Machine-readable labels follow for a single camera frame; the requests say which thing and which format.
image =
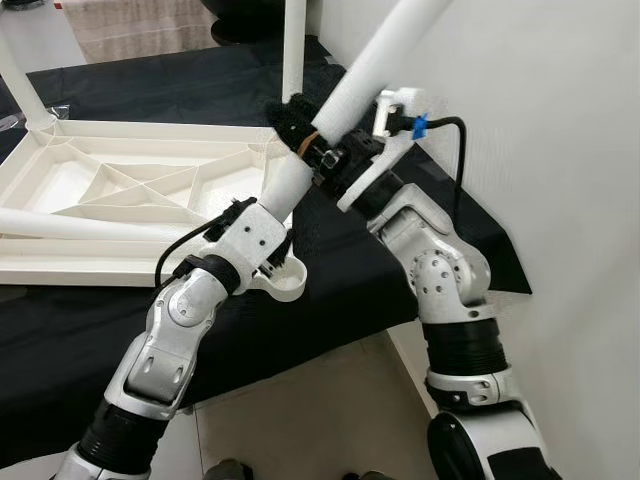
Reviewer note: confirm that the white plastic table top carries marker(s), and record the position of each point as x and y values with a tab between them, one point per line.
120	180

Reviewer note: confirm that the yellow rubber band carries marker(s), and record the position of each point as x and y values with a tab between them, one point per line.
310	140

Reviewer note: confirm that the black tablecloth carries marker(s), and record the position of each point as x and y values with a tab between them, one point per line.
330	290

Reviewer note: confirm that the large black bowl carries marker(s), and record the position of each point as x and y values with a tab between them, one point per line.
245	20

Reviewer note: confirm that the beige woven bench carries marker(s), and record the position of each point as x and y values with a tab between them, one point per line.
140	28

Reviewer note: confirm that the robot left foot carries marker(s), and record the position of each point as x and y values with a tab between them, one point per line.
228	471

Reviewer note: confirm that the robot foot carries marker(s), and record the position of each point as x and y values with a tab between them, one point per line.
372	475
228	471

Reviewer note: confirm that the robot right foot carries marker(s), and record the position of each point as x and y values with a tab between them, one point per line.
372	475

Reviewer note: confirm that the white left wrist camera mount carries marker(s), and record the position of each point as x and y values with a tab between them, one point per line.
250	235

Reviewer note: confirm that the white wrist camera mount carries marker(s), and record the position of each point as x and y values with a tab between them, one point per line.
395	115
250	235

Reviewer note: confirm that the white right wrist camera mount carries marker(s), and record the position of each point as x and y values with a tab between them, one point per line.
395	115

